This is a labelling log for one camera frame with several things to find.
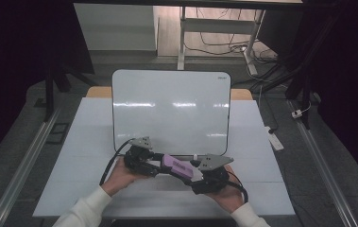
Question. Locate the white desk frame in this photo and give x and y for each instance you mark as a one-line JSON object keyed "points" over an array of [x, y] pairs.
{"points": [[217, 26]]}

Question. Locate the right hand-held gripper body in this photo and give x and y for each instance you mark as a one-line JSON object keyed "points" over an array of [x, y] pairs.
{"points": [[213, 179]]}

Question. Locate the white whiteboard foot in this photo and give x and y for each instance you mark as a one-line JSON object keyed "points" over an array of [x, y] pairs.
{"points": [[195, 156]]}

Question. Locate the aluminium rail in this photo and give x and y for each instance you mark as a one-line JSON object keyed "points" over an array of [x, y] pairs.
{"points": [[321, 170], [25, 165]]}

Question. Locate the dark curtain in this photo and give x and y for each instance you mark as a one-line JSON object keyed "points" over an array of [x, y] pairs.
{"points": [[13, 63], [353, 78]]}

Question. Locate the white whiteboard with black frame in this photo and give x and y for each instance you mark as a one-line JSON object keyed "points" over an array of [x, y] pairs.
{"points": [[170, 94]]}

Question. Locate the small white adapter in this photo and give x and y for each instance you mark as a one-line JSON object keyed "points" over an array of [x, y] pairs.
{"points": [[297, 113]]}

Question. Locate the black metal stand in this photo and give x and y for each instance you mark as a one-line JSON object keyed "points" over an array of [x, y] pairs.
{"points": [[305, 78]]}

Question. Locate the white panel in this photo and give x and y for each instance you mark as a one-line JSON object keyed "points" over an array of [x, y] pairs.
{"points": [[116, 28]]}

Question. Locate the person's left hand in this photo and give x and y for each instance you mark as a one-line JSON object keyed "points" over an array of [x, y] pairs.
{"points": [[120, 178]]}

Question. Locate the person's right hand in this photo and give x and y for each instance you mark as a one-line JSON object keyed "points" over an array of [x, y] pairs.
{"points": [[227, 197]]}

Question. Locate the white power strip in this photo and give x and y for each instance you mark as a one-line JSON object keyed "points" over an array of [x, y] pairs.
{"points": [[275, 138]]}

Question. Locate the black tripod stand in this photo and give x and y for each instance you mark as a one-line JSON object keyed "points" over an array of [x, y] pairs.
{"points": [[49, 94]]}

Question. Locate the black floor plate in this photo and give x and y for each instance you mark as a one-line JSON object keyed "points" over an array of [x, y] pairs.
{"points": [[57, 133]]}

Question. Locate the wooden table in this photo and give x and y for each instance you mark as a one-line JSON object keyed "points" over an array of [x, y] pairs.
{"points": [[99, 92]]}

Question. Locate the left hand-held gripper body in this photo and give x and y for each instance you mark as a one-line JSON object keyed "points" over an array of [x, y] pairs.
{"points": [[139, 159]]}

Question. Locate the purple and black whiteboard eraser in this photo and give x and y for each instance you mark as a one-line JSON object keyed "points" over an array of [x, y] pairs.
{"points": [[179, 166]]}

